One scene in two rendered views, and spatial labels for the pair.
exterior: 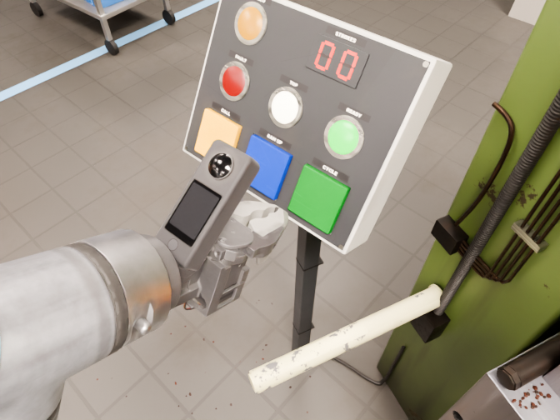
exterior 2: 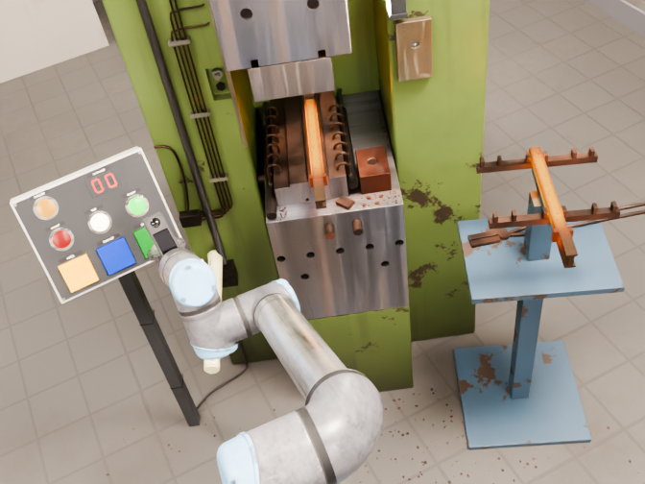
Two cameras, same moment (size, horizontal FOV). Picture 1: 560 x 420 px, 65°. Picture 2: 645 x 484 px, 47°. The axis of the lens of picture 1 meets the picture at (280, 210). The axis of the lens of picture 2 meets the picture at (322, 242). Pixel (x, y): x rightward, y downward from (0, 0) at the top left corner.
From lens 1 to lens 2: 1.45 m
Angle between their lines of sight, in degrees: 41
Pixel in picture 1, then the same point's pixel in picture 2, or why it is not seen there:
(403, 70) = (133, 161)
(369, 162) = (156, 203)
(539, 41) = (149, 113)
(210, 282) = not seen: hidden behind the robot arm
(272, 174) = (124, 254)
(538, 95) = (168, 130)
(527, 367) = (271, 205)
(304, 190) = (144, 242)
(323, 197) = not seen: hidden behind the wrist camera
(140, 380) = not seen: outside the picture
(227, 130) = (82, 262)
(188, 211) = (163, 242)
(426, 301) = (216, 260)
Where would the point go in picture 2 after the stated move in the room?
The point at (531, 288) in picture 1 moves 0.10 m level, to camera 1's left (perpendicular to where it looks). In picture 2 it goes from (241, 196) to (226, 219)
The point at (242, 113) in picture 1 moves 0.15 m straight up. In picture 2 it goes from (80, 248) to (58, 204)
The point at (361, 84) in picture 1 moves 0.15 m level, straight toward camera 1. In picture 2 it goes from (123, 181) to (167, 199)
